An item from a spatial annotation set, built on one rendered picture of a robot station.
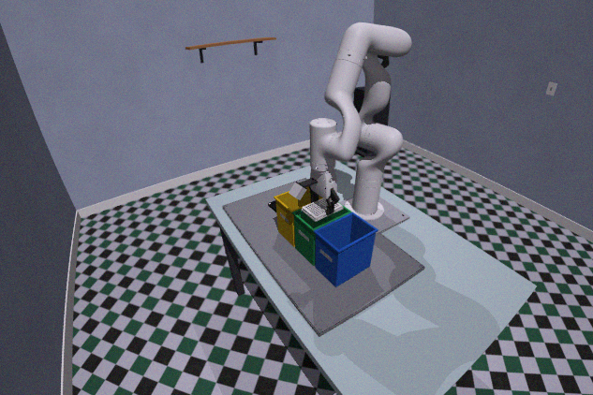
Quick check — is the blue open-top bin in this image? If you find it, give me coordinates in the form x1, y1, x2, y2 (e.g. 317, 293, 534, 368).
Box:
314, 212, 378, 287

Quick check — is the green open-top bin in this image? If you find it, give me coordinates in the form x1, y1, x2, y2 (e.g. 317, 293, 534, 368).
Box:
292, 206, 352, 266

